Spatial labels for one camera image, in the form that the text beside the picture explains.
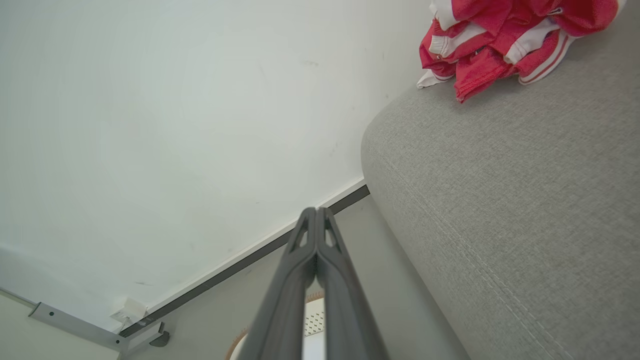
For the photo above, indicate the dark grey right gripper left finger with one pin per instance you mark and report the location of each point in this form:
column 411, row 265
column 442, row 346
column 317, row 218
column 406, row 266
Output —
column 285, row 300

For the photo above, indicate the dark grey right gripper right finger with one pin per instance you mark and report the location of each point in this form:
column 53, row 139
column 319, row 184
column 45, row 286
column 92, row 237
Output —
column 345, row 310

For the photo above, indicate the red jersey with white trim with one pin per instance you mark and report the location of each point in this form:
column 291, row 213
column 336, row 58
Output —
column 490, row 45

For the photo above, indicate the white laundry basket brown rim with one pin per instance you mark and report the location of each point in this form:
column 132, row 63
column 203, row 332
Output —
column 314, row 325

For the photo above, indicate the light grey fabric sofa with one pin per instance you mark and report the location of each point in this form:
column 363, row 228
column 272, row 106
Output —
column 510, row 215

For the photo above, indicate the small white wall box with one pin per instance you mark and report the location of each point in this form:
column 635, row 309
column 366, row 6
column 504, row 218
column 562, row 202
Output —
column 129, row 309

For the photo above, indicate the grey metal frame leg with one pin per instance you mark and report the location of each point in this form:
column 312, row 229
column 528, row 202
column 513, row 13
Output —
column 85, row 330

